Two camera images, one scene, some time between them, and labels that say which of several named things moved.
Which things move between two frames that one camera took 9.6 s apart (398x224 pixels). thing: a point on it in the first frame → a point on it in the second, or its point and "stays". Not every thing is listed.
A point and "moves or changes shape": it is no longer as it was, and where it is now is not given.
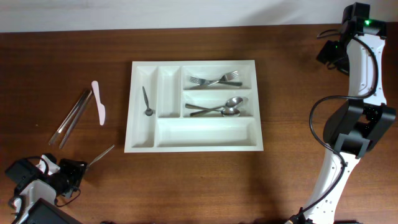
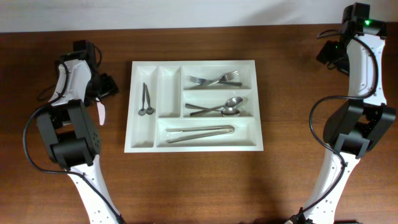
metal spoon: (231, 102) stays
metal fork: (228, 76) stays
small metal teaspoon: (101, 155) → (143, 111)
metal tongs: (66, 125) moves or changes shape
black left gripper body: (68, 177) → (99, 84)
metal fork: (204, 82) stays
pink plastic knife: (101, 107) stays
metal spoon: (226, 112) stays
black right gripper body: (334, 51) stays
